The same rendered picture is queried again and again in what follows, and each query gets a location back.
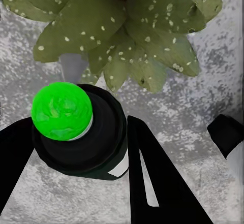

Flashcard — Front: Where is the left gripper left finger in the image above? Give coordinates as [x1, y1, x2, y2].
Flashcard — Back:
[0, 116, 34, 214]

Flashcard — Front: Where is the insectifuge atomizer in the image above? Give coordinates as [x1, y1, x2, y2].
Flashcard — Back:
[31, 53, 129, 181]

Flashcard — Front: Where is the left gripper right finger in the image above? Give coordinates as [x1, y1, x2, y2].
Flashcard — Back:
[127, 116, 213, 224]

